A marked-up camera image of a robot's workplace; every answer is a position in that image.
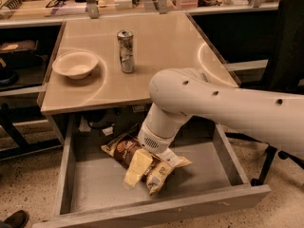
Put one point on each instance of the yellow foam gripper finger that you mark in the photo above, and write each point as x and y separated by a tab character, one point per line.
139	164

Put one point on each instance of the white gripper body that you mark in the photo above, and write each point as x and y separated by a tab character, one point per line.
154	141

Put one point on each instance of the brown chip bag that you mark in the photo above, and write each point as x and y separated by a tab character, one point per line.
123	148

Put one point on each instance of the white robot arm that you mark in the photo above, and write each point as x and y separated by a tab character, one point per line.
178	94

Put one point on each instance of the grey open wooden drawer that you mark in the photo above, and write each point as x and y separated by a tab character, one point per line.
96	191

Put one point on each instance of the wooden cabinet counter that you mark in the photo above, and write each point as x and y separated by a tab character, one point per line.
109	62

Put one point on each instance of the white paper bowl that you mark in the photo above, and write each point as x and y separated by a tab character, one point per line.
76	64

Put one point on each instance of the silver drink can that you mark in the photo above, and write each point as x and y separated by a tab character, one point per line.
125	40

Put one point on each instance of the brown shoe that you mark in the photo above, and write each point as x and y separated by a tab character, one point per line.
18	219

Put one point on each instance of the black office chair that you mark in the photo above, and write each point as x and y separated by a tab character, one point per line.
285	68

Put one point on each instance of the black coil spring tool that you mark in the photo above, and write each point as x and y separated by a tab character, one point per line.
11	5

